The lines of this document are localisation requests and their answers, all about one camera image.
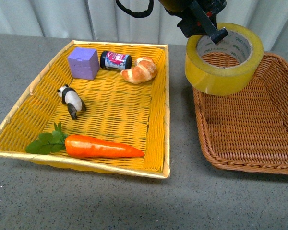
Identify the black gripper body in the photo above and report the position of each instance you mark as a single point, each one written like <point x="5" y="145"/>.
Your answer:
<point x="189" y="25"/>

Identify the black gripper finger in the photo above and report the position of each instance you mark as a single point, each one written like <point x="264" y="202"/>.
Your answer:
<point x="212" y="31"/>

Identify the yellowish packing tape roll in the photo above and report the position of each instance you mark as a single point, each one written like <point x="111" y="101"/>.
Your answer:
<point x="224" y="68"/>

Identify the brown wicker basket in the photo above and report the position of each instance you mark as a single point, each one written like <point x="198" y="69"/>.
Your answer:
<point x="248" y="131"/>

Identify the yellow woven basket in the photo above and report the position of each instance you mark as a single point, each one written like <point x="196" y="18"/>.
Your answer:
<point x="119" y="111"/>

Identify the grey-green curtain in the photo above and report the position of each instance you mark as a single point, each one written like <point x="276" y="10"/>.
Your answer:
<point x="103" y="20"/>

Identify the toy croissant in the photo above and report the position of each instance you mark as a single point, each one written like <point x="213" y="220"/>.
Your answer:
<point x="144" y="70"/>

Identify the small black labelled jar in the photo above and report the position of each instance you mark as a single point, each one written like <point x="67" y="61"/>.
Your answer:
<point x="113" y="60"/>

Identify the purple foam cube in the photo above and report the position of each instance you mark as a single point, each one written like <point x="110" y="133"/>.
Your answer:
<point x="84" y="63"/>

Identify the toy panda figure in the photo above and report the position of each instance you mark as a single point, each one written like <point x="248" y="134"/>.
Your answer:
<point x="73" y="101"/>

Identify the toy orange carrot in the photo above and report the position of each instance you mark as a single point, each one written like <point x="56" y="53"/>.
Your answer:
<point x="80" y="146"/>

